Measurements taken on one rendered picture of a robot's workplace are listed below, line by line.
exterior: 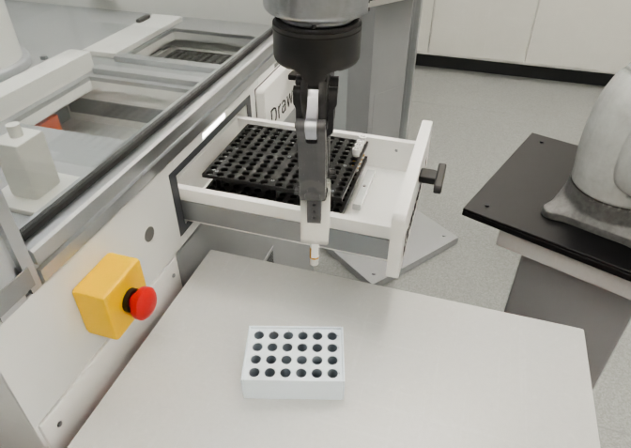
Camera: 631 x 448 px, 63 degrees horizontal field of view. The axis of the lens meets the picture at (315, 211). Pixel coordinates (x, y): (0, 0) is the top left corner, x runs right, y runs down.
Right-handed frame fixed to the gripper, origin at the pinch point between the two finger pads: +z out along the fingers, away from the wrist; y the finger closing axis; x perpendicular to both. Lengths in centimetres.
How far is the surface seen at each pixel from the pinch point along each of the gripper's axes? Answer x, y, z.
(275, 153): 8.8, 28.2, 9.6
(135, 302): 20.1, -4.8, 10.8
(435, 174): -16.1, 22.3, 8.3
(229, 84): 17.4, 36.4, 1.5
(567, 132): -121, 218, 98
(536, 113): -111, 242, 98
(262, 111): 14.0, 46.5, 10.9
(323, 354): -1.4, -2.8, 20.1
